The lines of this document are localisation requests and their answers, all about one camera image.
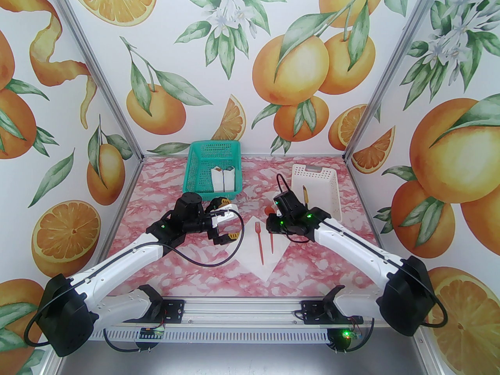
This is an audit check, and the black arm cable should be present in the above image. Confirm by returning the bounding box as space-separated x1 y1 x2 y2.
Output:
23 307 164 354
328 264 449 354

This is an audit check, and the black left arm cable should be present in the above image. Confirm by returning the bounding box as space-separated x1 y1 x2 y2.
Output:
23 307 164 354

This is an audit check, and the aluminium frame rear bar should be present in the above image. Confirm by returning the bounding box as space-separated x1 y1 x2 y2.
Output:
141 154 348 159

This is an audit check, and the green plastic basket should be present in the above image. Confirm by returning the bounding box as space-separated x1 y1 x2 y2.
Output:
183 140 243 201

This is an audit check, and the black left camera cable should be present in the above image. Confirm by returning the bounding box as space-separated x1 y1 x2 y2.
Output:
168 209 245 267

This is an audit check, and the black round device with LED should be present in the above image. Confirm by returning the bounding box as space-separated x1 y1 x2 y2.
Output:
327 329 350 352

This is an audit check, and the slotted metal strip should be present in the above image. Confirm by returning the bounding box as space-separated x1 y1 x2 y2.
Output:
64 327 428 343

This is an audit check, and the black right camera cable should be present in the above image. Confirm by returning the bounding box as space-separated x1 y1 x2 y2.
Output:
275 173 294 202

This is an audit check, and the black camera cable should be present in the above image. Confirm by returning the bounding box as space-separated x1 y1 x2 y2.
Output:
168 209 245 267
275 173 294 202

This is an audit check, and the aluminium mounting rail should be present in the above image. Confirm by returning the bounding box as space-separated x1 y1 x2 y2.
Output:
59 293 430 329

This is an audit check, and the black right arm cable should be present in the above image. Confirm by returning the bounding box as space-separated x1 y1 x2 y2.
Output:
328 264 449 354

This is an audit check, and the white paper napkin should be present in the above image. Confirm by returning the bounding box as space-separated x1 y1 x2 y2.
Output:
222 219 288 282

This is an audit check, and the orange plastic fork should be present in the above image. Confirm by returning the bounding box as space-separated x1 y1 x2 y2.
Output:
255 221 265 265

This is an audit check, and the white plastic basket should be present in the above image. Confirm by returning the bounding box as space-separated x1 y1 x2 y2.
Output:
291 164 343 223

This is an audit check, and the aluminium frame post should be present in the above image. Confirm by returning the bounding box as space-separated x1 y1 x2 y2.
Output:
46 0 145 162
342 0 455 162

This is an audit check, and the orange plastic spoon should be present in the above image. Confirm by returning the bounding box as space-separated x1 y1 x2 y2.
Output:
263 207 275 254

